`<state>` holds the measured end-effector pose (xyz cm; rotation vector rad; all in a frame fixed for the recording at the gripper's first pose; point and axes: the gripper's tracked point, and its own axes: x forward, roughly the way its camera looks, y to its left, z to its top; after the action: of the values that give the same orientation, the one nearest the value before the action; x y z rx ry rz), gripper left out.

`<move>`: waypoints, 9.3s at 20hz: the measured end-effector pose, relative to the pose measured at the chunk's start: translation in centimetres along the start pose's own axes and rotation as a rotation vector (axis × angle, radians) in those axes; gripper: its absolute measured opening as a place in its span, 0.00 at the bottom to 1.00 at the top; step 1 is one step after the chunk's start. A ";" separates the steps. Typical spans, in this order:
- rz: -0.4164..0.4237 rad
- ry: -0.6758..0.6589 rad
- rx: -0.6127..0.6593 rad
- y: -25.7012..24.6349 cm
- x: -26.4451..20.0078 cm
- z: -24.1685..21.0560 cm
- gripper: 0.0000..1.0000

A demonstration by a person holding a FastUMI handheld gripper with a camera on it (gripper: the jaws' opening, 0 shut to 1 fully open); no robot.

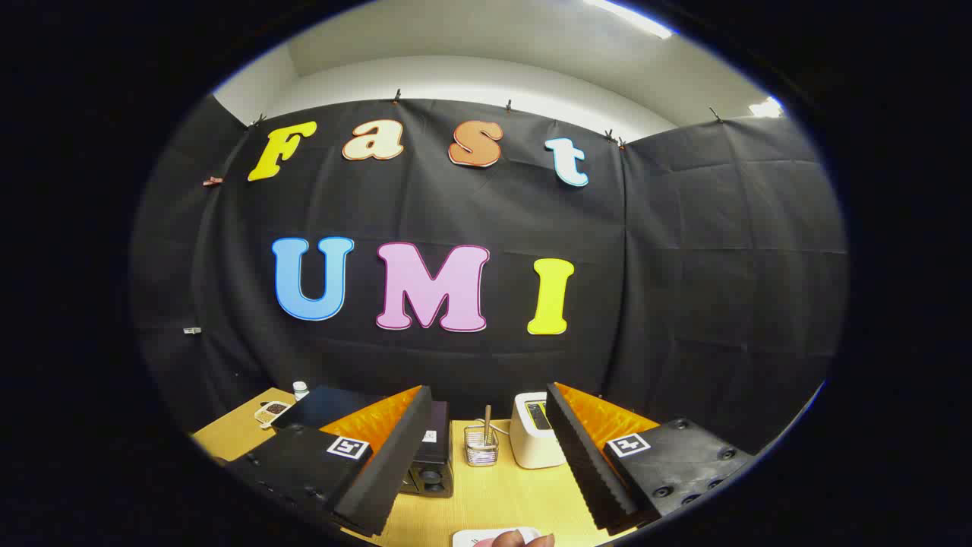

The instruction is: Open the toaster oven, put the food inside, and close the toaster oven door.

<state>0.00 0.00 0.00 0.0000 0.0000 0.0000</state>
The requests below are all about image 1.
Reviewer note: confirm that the white bottle green cap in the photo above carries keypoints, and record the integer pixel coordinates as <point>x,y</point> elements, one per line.
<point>301,391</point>

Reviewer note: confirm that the cream pop-up toaster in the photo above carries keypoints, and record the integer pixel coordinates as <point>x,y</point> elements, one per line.
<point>528,448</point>

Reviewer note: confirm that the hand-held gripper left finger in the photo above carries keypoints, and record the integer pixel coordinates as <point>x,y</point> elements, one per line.
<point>395,456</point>

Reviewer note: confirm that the row of small backdrop clips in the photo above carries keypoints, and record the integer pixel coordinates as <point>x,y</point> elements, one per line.
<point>396,97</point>

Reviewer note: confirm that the white square plate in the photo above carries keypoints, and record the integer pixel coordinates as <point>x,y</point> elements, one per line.
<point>469,538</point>

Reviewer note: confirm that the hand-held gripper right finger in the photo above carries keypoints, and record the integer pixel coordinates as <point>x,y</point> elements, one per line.
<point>581,456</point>

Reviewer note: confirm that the white divided grain dish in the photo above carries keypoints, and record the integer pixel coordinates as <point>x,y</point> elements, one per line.
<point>271,411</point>

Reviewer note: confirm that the black toaster oven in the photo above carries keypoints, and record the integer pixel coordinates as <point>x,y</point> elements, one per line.
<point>330,403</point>

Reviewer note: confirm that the clear glass holder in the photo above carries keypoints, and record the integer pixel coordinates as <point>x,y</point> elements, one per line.
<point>481,454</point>

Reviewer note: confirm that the wooden stick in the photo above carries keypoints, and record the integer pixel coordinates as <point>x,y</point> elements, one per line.
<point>487,418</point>

